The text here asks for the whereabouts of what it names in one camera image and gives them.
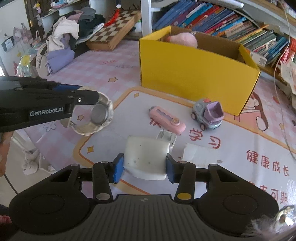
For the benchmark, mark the white charger adapter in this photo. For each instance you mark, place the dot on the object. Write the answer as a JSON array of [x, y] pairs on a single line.
[[200, 155]]

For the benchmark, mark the red tassel ornament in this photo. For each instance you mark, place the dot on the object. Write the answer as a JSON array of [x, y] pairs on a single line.
[[113, 19]]

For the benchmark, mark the pink hanging bag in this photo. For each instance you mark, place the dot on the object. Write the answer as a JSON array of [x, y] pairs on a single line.
[[22, 34]]

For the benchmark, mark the pile of clothes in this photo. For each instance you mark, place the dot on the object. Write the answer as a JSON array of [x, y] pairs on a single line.
[[67, 39]]

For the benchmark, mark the clear tape roll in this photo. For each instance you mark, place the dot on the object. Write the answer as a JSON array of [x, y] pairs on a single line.
[[105, 117]]

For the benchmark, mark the white foam block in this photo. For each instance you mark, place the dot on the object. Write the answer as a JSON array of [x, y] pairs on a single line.
[[145, 155]]

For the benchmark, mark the person's red clothing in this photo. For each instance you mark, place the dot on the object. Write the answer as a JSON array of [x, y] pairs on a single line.
[[4, 217]]

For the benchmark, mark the wooden chessboard box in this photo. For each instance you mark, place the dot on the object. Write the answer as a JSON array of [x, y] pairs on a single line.
[[113, 30]]

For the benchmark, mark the white side shelf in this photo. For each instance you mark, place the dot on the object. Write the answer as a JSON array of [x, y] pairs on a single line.
[[60, 9]]

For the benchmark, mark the pink printed tablecloth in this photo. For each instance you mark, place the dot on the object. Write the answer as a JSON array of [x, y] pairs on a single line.
[[104, 67]]

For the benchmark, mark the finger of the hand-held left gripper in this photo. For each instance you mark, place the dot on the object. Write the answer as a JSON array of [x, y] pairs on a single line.
[[85, 97], [67, 87]]

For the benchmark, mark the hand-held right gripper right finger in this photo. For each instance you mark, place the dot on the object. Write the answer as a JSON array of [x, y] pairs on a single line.
[[171, 168]]

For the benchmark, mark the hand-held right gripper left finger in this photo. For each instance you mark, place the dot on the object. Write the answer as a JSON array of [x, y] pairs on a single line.
[[116, 168]]

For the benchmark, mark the grey purple toy truck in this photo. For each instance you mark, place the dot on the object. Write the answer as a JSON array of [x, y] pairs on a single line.
[[207, 113]]

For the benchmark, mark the pink plush toy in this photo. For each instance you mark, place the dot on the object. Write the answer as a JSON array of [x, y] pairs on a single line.
[[185, 39]]

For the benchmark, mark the row of books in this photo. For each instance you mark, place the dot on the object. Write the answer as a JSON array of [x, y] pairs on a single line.
[[219, 20]]

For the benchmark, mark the white folding plug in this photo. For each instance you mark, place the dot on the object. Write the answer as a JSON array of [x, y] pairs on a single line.
[[167, 138]]

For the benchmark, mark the person's left hand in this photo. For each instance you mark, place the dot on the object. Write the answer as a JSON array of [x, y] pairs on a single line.
[[4, 148]]

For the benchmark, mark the white plush rabbit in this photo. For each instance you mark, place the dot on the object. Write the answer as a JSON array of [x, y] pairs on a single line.
[[31, 163]]

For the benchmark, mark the dark tote bag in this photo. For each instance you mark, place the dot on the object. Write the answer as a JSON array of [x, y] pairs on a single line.
[[7, 44]]

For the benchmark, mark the yellow cardboard box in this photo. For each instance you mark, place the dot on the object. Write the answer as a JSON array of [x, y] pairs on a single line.
[[192, 76]]

